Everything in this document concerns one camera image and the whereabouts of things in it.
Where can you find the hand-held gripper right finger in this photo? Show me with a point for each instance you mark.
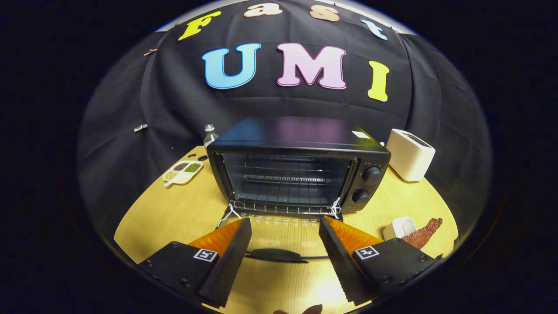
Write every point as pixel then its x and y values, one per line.
pixel 340 266

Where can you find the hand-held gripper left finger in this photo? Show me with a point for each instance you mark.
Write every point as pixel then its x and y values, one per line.
pixel 229 266

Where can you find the red meat slice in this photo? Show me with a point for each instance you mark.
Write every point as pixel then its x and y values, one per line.
pixel 423 233

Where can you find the black toaster oven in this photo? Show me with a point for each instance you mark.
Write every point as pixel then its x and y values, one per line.
pixel 296 131

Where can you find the cream white toaster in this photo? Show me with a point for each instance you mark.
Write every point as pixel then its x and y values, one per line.
pixel 409 157

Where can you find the small white ribbed dish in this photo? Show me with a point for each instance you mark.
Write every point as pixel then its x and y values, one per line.
pixel 399 229

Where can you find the white divided bean dish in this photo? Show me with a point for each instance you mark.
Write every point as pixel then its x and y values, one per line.
pixel 183 171

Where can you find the silver clip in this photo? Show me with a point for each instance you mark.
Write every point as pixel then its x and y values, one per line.
pixel 140 127

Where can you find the red clip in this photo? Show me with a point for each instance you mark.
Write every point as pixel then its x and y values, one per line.
pixel 150 52

